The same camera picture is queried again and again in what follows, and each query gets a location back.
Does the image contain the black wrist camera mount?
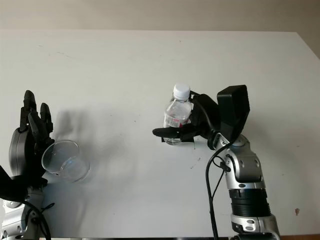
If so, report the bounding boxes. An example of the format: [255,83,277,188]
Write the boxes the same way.
[0,163,48,201]
[216,84,251,146]

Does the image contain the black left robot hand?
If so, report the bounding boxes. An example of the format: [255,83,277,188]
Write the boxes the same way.
[8,89,56,188]

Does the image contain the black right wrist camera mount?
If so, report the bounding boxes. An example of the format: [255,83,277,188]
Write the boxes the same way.
[216,84,251,146]

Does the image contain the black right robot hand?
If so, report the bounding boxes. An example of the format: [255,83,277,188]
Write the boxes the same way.
[152,91,226,151]

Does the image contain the clear plastic cup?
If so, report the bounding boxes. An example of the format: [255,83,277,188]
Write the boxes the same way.
[41,139,91,184]

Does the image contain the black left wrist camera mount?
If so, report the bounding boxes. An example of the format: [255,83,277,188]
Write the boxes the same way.
[0,163,48,201]

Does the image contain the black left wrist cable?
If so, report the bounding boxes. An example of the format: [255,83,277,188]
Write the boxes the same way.
[22,196,56,239]

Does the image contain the clear plastic water bottle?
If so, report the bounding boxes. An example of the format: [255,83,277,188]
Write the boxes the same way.
[163,83,195,146]

